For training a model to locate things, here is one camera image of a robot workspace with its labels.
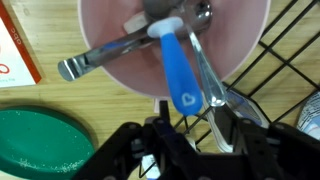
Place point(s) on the white box with orange border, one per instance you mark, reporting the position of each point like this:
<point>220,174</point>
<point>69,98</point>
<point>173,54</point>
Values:
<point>15,56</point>

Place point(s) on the small blue white box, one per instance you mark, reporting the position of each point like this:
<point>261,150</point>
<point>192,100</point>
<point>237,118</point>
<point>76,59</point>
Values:
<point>151,166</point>

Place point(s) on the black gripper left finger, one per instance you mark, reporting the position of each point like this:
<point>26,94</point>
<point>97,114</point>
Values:
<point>166,146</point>

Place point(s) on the pink bowl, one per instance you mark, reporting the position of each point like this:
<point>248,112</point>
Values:
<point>133,70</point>

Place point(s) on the blue white plastic bag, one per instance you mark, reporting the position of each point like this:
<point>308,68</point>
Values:
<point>310,118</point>

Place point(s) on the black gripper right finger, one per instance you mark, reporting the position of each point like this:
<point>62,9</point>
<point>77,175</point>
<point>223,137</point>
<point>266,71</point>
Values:
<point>276,153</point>

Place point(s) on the green plate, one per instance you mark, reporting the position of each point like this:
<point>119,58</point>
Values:
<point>40,143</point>

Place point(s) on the slim steel spoon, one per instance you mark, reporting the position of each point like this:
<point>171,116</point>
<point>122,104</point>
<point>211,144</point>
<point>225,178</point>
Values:
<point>208,76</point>

